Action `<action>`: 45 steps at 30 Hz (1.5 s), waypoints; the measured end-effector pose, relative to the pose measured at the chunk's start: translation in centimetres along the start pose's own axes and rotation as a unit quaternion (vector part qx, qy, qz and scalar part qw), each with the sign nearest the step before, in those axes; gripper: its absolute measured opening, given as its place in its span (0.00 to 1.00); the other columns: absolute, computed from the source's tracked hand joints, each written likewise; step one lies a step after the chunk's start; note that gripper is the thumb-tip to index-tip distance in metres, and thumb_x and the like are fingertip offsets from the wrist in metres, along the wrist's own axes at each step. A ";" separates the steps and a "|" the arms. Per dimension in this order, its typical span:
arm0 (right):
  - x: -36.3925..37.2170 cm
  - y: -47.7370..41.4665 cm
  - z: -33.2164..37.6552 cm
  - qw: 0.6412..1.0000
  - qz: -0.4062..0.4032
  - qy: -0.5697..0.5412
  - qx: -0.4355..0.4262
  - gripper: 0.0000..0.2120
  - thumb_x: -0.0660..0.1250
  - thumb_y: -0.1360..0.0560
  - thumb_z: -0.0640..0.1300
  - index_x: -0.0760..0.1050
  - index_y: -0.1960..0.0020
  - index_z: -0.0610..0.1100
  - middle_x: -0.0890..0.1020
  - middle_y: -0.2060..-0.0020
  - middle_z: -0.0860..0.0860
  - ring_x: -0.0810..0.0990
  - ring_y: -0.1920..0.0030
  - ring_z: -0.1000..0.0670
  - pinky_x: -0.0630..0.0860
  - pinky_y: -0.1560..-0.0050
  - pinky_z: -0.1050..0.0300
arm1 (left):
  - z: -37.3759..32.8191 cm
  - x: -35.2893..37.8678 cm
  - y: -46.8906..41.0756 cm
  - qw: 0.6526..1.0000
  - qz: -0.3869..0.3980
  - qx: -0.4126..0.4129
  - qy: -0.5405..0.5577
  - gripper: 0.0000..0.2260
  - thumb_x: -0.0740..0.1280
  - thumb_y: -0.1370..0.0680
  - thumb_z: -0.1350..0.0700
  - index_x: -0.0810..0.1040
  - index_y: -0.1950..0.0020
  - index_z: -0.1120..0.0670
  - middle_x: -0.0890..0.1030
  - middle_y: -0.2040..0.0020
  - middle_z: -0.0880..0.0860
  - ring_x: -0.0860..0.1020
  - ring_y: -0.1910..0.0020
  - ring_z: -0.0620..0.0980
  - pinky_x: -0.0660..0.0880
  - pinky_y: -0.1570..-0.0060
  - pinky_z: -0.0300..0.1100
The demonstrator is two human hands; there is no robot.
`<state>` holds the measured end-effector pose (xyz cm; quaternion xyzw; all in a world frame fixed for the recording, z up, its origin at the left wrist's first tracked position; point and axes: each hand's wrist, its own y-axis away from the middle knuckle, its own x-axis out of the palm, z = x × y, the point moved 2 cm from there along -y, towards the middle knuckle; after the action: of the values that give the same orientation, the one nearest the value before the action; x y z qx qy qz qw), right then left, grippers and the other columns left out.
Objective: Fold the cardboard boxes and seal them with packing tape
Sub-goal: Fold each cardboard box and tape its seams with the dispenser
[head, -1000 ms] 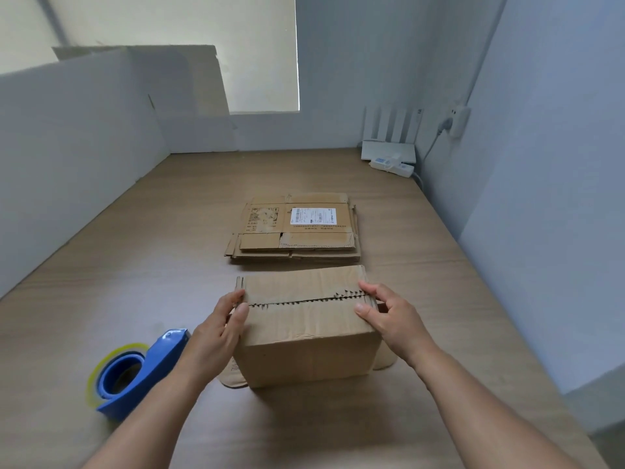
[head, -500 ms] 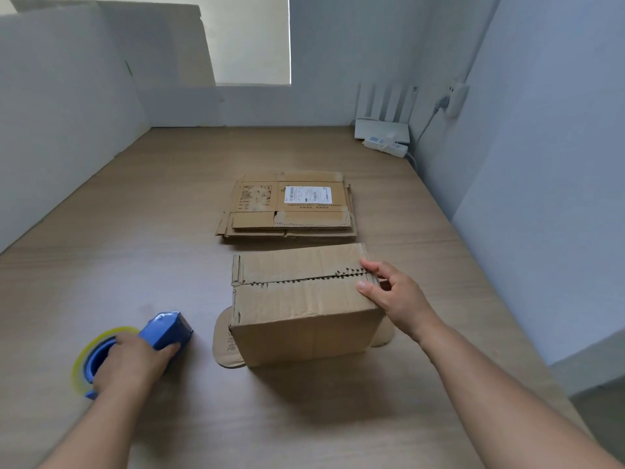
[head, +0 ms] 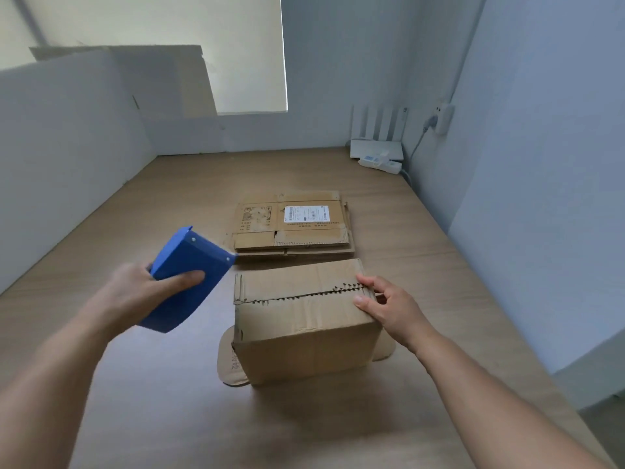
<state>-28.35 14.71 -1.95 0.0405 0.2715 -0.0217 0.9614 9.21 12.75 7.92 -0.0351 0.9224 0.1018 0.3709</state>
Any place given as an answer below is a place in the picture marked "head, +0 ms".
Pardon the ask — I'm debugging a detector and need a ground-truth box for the person's left hand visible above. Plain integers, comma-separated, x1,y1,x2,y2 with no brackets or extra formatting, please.
90,262,206,343

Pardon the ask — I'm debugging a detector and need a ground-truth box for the person's right hand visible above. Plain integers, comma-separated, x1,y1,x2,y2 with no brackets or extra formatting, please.
353,274,439,356

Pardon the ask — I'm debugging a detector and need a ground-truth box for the blue tape dispenser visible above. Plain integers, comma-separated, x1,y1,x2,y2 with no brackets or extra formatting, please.
138,225,238,334

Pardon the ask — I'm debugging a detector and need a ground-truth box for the tuck-flap cardboard box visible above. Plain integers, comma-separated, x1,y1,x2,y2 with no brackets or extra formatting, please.
216,258,395,388

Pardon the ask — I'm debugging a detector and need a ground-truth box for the stack of cardboard boxes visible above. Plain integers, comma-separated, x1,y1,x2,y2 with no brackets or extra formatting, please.
224,199,356,261

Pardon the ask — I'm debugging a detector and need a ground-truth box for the picture-printed cardboard box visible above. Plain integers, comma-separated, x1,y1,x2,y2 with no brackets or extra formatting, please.
232,191,352,252

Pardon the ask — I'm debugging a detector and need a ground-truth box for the person's left forearm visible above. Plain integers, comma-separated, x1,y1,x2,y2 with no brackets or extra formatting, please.
0,317,118,469

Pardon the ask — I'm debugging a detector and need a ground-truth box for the person's right forearm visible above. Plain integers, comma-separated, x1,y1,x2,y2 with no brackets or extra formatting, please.
413,332,611,469

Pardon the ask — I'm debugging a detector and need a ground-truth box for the white power strip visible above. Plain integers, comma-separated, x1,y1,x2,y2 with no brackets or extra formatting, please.
357,150,403,175

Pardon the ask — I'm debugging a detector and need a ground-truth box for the white foam partition board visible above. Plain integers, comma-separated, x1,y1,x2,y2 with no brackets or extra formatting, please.
0,49,157,294

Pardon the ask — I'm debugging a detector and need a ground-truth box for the white router with antennas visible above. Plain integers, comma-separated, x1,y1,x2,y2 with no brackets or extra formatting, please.
349,104,410,162

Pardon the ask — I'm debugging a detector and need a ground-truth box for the bright window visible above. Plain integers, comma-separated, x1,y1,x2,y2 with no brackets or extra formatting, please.
0,0,289,115

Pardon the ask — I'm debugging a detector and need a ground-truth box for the grey power cable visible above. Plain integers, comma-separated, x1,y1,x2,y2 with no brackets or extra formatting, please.
402,117,438,184

